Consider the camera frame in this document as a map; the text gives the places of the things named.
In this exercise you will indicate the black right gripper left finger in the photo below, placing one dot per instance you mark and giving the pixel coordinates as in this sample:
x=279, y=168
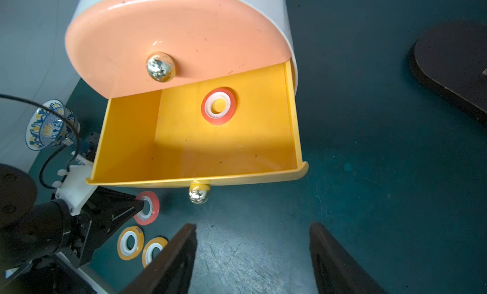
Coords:
x=171, y=271

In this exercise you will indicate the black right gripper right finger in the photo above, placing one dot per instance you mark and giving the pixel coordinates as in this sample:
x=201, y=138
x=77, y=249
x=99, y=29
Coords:
x=334, y=268

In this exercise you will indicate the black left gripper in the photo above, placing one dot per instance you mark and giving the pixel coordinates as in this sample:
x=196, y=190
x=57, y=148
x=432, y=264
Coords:
x=103, y=214

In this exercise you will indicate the red tape roll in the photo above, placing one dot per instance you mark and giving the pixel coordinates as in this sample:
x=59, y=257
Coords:
x=219, y=106
x=145, y=218

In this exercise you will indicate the yellow drawer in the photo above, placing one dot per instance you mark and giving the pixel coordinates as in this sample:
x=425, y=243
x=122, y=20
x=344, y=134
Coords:
x=160, y=139

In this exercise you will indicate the cream round drawer cabinet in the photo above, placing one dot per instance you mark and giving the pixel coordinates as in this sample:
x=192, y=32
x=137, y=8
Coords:
x=274, y=20

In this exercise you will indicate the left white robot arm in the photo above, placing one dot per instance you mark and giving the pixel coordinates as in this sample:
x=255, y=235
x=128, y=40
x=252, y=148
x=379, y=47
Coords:
x=42, y=245

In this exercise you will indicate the orange tape roll right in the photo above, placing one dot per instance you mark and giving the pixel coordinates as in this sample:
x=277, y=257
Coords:
x=158, y=243

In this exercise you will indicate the orange tape roll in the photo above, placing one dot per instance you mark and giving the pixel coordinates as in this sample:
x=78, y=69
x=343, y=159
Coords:
x=158, y=243
x=130, y=243

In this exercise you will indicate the orange tape roll left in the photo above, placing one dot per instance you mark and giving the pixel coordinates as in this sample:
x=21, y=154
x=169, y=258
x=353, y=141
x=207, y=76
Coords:
x=130, y=243

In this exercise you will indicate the blue patterned cup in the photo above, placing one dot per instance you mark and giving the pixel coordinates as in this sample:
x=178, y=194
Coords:
x=46, y=130

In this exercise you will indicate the brown metal cup stand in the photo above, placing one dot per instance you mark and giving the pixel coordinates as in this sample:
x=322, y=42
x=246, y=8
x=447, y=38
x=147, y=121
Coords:
x=450, y=60

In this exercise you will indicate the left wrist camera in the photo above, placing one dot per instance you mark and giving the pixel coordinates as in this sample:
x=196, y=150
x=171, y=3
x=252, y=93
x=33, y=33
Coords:
x=74, y=190

